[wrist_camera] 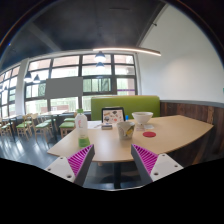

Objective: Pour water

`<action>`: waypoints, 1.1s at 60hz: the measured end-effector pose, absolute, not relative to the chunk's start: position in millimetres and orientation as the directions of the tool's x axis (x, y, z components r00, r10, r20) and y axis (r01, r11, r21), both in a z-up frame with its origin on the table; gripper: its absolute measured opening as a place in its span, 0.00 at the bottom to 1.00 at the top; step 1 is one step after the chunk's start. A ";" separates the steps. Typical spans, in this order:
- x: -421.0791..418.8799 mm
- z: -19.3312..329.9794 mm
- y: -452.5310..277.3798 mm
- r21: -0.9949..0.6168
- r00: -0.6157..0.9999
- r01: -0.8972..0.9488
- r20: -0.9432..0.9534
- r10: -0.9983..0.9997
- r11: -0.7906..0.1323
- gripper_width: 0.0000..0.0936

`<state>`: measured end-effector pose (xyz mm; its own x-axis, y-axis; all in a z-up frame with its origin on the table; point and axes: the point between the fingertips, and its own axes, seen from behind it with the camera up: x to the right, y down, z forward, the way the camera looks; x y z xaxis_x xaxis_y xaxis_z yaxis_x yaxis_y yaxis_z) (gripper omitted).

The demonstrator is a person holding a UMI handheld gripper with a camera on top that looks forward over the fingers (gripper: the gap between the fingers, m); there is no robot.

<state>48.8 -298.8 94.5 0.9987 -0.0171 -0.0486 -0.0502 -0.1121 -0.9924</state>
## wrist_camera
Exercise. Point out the curved light wood table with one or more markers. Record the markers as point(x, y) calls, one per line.
point(171, 133)

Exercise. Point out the black framed tablet sign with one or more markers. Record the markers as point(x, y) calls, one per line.
point(112, 115)

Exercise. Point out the green upholstered booth bench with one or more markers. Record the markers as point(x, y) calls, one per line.
point(132, 103)

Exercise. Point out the white patterned paper cup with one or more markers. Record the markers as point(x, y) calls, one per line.
point(125, 129)

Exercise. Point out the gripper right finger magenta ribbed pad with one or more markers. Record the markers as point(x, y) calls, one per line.
point(152, 166)

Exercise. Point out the white bowl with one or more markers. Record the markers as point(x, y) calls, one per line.
point(142, 117)

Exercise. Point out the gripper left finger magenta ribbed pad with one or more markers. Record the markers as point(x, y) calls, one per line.
point(75, 167)

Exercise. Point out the clear plastic bottle green label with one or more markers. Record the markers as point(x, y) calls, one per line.
point(81, 124)

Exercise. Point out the dark pendant lamp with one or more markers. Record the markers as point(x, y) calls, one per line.
point(100, 57)

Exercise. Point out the linear ceiling light strip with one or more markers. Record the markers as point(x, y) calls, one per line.
point(129, 49)

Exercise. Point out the wooden chair green cushion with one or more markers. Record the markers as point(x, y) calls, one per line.
point(42, 128)

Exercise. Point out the small dark box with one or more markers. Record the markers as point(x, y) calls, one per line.
point(106, 127)

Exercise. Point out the wooden chair green seat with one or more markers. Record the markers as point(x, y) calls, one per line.
point(24, 129)

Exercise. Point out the red round coaster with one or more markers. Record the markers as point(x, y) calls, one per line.
point(149, 134)

